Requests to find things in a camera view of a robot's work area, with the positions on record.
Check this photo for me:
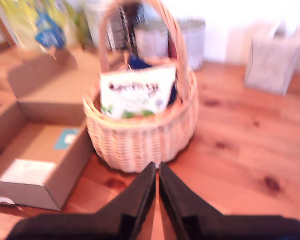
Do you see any tin can white label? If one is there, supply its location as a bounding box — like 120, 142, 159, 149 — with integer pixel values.
134, 22, 170, 60

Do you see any white Galaxy egg bag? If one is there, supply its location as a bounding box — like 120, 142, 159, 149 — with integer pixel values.
99, 65, 178, 120

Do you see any brown cardboard box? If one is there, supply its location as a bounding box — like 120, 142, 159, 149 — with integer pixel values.
0, 47, 95, 212

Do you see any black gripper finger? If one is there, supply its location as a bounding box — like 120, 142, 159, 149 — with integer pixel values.
159, 161, 225, 240
94, 161, 156, 240

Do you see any yellow blue kitchen towel pack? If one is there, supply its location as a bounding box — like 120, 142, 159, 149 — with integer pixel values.
0, 0, 96, 55

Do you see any grey tin can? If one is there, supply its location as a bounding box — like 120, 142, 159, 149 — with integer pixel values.
177, 16, 207, 72

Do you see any woven wicker basket with handle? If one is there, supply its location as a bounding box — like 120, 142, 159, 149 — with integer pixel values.
82, 0, 200, 174

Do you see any wire utensil holder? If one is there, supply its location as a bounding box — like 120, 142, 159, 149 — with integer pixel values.
109, 4, 138, 51

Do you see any dark red tin can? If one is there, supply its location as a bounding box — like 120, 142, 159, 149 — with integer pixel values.
167, 31, 179, 60

